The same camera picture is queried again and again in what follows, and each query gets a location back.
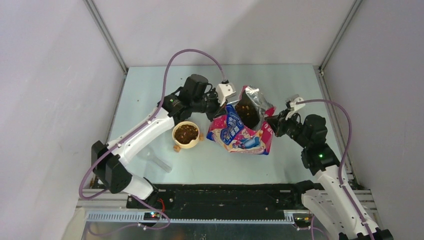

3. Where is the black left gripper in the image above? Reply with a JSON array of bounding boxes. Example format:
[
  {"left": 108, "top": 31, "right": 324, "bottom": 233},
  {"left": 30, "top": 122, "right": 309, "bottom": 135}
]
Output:
[{"left": 191, "top": 87, "right": 228, "bottom": 123}]

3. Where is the cream cat-shaped pet bowl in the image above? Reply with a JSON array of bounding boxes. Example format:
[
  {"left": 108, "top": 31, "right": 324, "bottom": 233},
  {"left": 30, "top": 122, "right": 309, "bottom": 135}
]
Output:
[{"left": 171, "top": 121, "right": 201, "bottom": 144}]

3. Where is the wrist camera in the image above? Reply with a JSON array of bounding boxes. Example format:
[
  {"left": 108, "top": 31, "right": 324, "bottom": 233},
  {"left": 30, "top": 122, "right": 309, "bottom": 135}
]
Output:
[
  {"left": 285, "top": 94, "right": 306, "bottom": 120},
  {"left": 215, "top": 83, "right": 237, "bottom": 106}
]

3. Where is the wooden bowl stand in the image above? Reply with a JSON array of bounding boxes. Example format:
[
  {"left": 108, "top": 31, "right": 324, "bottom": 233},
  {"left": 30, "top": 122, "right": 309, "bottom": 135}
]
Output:
[{"left": 172, "top": 133, "right": 205, "bottom": 153}]

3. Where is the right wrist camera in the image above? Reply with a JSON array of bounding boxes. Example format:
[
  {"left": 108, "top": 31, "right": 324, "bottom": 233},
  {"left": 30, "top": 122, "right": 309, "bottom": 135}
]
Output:
[{"left": 285, "top": 94, "right": 306, "bottom": 120}]

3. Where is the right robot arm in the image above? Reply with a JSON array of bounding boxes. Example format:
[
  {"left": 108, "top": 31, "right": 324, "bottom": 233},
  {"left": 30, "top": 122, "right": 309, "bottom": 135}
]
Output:
[{"left": 266, "top": 110, "right": 394, "bottom": 240}]

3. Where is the translucent plastic scoop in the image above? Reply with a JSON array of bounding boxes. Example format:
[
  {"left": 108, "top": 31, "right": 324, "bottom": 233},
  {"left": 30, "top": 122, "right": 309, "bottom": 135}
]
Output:
[{"left": 137, "top": 146, "right": 172, "bottom": 173}]

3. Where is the pink blue cat food bag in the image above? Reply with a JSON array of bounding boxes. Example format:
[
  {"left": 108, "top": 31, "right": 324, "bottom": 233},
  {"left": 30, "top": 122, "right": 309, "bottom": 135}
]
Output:
[{"left": 206, "top": 85, "right": 276, "bottom": 155}]

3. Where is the brown pet food kibble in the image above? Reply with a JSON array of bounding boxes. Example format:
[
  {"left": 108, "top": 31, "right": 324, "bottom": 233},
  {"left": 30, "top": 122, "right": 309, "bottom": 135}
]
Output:
[{"left": 235, "top": 103, "right": 260, "bottom": 130}]

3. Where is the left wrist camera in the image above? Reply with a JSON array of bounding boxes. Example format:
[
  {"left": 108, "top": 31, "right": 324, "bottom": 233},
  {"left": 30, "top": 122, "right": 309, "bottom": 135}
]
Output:
[{"left": 215, "top": 83, "right": 237, "bottom": 106}]

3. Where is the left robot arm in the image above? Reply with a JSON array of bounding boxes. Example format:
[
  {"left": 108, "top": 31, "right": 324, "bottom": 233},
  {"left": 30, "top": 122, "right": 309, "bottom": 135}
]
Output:
[{"left": 91, "top": 74, "right": 236, "bottom": 208}]

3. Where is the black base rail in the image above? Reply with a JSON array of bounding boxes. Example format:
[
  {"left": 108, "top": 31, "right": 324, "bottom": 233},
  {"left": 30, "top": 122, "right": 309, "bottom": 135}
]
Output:
[{"left": 146, "top": 180, "right": 323, "bottom": 221}]

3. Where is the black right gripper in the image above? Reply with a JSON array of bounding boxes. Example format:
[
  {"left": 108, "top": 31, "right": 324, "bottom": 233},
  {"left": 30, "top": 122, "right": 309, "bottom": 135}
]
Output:
[{"left": 266, "top": 107, "right": 311, "bottom": 149}]

